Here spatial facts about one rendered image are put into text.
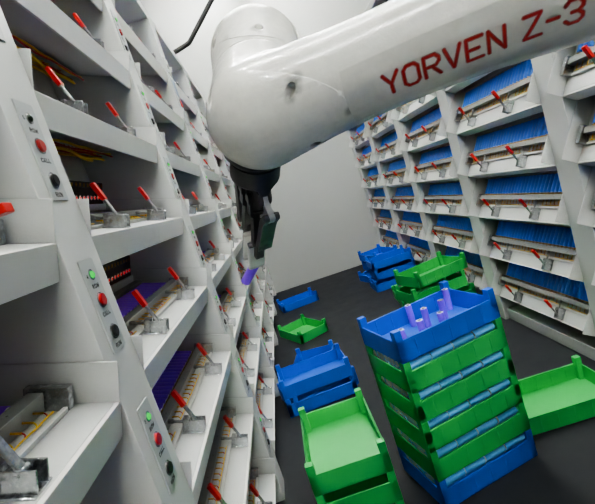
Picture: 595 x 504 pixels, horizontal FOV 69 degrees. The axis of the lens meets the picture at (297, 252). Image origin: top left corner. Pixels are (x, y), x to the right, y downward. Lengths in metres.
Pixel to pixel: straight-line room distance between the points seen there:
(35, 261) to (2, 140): 0.15
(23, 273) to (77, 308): 0.09
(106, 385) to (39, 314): 0.11
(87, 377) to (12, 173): 0.25
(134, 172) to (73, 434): 0.85
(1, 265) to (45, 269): 0.08
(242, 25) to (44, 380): 0.46
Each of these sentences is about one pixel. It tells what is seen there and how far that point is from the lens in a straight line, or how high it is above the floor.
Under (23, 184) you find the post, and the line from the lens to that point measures 0.58.
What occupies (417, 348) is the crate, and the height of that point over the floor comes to 0.42.
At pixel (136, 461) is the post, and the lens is 0.62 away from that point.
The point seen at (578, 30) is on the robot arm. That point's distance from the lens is 0.45.
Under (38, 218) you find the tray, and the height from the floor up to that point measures 0.92.
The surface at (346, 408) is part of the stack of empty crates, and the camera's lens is 1.42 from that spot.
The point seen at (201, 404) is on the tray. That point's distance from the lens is 0.99.
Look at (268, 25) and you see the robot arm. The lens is 0.52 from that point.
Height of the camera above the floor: 0.86
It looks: 8 degrees down
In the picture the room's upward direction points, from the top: 18 degrees counter-clockwise
